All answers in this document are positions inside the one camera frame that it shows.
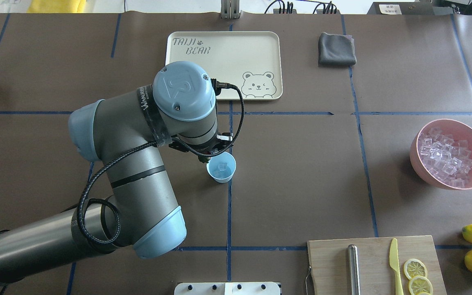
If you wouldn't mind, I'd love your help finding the clear ice cube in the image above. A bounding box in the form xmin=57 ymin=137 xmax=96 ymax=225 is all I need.
xmin=216 ymin=162 xmax=229 ymax=172

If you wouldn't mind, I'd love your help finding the lemon slice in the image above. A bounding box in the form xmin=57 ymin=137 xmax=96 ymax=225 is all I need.
xmin=408 ymin=276 xmax=434 ymax=295
xmin=403 ymin=258 xmax=428 ymax=280

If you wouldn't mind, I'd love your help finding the clear ice cubes pile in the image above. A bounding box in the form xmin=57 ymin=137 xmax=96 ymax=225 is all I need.
xmin=418 ymin=127 xmax=472 ymax=188

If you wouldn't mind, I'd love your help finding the wooden cutting board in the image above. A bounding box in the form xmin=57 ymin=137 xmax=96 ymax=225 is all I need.
xmin=307 ymin=235 xmax=447 ymax=295

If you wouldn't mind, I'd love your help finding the black power strip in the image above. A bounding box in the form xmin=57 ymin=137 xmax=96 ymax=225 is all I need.
xmin=367 ymin=2 xmax=453 ymax=16

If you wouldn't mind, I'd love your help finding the aluminium frame post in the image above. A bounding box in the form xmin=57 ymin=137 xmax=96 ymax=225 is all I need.
xmin=220 ymin=0 xmax=241 ymax=19

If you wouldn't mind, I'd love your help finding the yellow cloth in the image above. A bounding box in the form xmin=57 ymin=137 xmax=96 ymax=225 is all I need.
xmin=26 ymin=0 xmax=86 ymax=14

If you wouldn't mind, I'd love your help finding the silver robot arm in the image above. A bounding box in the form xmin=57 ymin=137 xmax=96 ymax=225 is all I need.
xmin=0 ymin=61 xmax=244 ymax=287

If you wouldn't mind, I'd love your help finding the grey folded cloth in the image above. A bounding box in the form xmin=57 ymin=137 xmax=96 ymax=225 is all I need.
xmin=318 ymin=32 xmax=357 ymax=66

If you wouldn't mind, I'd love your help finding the pink bowl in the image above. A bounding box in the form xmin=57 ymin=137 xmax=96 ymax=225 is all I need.
xmin=408 ymin=119 xmax=472 ymax=191

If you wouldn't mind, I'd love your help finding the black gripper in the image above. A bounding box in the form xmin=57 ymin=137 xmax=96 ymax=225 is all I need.
xmin=169 ymin=132 xmax=234 ymax=161

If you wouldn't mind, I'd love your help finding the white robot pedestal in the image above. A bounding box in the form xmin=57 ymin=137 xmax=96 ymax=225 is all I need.
xmin=174 ymin=281 xmax=282 ymax=295

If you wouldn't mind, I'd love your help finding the cream bear tray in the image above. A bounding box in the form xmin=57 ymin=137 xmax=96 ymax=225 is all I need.
xmin=165 ymin=31 xmax=283 ymax=101

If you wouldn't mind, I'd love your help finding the yellow plastic knife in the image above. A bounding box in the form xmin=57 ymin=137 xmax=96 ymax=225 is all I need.
xmin=388 ymin=238 xmax=404 ymax=295

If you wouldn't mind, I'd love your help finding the steel muddler rod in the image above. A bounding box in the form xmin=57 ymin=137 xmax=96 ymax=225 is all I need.
xmin=347 ymin=244 xmax=361 ymax=295

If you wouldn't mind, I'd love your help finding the light blue cup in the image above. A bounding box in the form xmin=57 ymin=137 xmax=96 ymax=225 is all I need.
xmin=206 ymin=152 xmax=237 ymax=184

